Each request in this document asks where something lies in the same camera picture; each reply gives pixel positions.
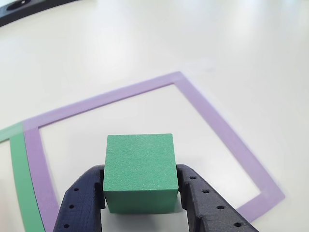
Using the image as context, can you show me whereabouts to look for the green block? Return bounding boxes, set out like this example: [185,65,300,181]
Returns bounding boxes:
[103,132,180,215]

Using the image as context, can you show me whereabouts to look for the green tape square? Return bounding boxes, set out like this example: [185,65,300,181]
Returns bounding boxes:
[0,122,46,232]

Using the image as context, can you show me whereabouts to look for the purple tape square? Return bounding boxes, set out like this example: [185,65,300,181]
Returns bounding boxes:
[23,71,286,232]

